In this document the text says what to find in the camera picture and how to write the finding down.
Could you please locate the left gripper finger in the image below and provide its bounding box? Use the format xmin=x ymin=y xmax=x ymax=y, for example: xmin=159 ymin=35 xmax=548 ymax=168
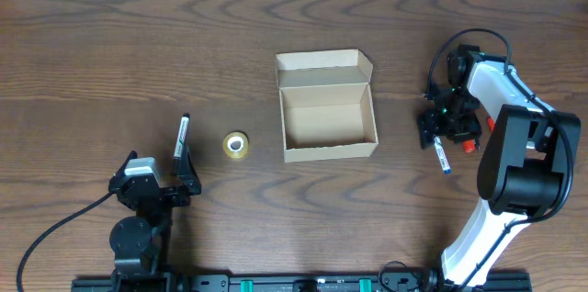
xmin=115 ymin=151 xmax=137 ymax=177
xmin=176 ymin=145 xmax=201 ymax=194

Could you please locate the red stapler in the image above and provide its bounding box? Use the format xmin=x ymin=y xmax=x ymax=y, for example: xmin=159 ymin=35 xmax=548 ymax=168
xmin=462 ymin=139 xmax=480 ymax=153

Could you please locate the blue marker pen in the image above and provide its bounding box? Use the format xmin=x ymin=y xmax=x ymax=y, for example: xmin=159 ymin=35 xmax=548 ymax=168
xmin=434 ymin=136 xmax=451 ymax=174

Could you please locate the red utility knife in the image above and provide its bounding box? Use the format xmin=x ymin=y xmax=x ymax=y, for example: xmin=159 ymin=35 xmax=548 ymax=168
xmin=486 ymin=117 xmax=495 ymax=131

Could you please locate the black marker pen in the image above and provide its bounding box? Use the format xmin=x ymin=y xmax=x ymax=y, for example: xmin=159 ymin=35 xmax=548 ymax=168
xmin=172 ymin=113 xmax=190 ymax=175

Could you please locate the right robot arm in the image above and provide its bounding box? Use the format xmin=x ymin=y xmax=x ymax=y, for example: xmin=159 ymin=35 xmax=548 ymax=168
xmin=416 ymin=44 xmax=581 ymax=291

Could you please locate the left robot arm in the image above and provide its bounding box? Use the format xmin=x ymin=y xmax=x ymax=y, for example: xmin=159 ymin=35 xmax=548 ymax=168
xmin=108 ymin=146 xmax=202 ymax=291

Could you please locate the yellow tape roll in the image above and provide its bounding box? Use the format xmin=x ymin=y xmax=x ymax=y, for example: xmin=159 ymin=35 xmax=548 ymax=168
xmin=222 ymin=131 xmax=249 ymax=159

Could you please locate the open cardboard box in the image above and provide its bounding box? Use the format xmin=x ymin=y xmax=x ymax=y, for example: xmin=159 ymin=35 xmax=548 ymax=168
xmin=276 ymin=49 xmax=379 ymax=163

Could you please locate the black mounting rail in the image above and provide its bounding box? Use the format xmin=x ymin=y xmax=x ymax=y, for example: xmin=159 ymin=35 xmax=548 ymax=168
xmin=71 ymin=271 xmax=533 ymax=292

